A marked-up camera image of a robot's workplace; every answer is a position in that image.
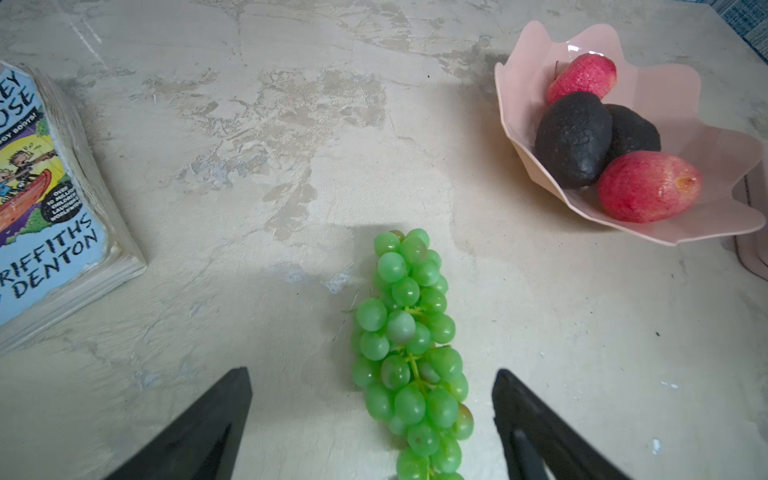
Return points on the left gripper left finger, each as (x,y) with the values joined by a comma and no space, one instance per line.
(201,443)

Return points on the children's paperback book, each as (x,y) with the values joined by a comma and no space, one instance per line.
(64,243)

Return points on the green fake grape bunch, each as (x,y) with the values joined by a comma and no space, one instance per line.
(411,375)

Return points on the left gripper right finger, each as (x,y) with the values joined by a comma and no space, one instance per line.
(536,442)

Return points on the dark fake avocado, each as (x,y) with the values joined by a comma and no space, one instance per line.
(573,139)
(630,132)

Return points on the pink wavy fruit bowl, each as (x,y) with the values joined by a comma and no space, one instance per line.
(667,95)

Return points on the red fake apple front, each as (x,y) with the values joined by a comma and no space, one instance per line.
(647,186)

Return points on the pink flat case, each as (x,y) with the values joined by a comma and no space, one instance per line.
(751,247)

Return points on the red fake apple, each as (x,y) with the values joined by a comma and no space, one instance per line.
(647,186)
(590,73)

